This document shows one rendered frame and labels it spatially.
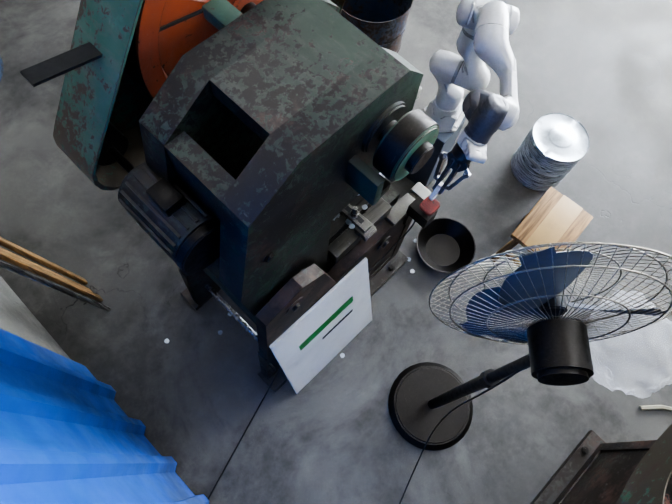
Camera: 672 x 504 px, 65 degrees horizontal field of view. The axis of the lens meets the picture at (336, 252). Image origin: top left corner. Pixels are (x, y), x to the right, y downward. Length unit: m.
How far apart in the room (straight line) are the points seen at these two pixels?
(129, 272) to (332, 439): 1.25
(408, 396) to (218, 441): 0.87
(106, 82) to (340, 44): 0.57
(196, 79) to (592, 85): 2.77
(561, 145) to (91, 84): 2.18
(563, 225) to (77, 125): 2.03
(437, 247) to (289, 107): 1.68
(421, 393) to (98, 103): 1.78
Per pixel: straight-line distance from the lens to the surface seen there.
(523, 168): 3.00
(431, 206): 1.99
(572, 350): 1.27
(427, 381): 2.54
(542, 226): 2.61
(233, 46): 1.35
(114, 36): 1.42
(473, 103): 1.75
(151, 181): 1.47
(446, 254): 2.77
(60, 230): 2.97
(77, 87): 1.56
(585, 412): 2.81
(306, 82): 1.27
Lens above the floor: 2.48
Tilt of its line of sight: 68 degrees down
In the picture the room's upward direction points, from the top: 9 degrees clockwise
